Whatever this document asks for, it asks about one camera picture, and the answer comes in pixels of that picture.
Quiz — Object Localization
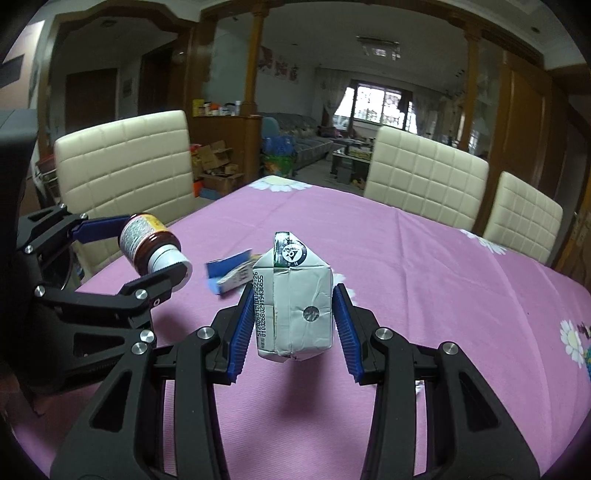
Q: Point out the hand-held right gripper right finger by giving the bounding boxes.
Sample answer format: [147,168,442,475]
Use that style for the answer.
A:
[331,282,542,480]

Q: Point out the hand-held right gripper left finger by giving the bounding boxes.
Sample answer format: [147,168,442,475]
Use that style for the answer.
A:
[48,282,259,480]

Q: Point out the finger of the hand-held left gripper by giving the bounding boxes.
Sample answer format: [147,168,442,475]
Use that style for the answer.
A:
[34,263,188,371]
[16,204,134,259]

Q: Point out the brown bottle white cap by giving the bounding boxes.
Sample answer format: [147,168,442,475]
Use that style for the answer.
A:
[117,212,193,289]

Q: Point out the white milk carton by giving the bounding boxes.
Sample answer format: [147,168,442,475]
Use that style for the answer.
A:
[252,231,334,365]

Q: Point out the torn blue paper box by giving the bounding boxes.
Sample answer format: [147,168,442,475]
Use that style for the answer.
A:
[204,249,256,296]

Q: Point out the cream quilted dining chair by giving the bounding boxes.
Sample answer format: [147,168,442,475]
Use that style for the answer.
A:
[482,172,564,267]
[53,110,197,278]
[363,126,490,232]

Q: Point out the purple flowered tablecloth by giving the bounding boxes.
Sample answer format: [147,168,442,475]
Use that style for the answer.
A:
[9,175,591,480]

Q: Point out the pile of cardboard boxes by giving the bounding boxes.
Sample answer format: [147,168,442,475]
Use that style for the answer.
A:
[191,141,245,200]

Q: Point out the dark wooden door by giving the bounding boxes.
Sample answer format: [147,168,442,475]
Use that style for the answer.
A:
[65,68,119,133]

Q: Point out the row of small bottles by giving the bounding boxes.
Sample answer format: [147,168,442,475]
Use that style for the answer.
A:
[193,99,243,117]

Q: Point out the coffee table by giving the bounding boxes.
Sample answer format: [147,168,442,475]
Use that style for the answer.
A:
[330,143,373,185]

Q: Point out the colourful printed bag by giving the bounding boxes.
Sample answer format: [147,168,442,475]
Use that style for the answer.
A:
[263,136,296,179]

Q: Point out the grey sofa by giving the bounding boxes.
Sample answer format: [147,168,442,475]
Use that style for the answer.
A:
[261,113,336,169]

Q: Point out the wooden column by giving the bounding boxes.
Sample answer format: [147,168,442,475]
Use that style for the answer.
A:
[242,9,269,179]

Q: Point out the barred window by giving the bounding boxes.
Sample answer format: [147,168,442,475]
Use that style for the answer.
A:
[346,79,414,128]

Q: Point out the ceiling lamp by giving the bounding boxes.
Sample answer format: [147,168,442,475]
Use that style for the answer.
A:
[356,36,402,60]

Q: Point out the wall picture stickers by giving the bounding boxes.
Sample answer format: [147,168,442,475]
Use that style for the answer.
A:
[259,46,299,84]

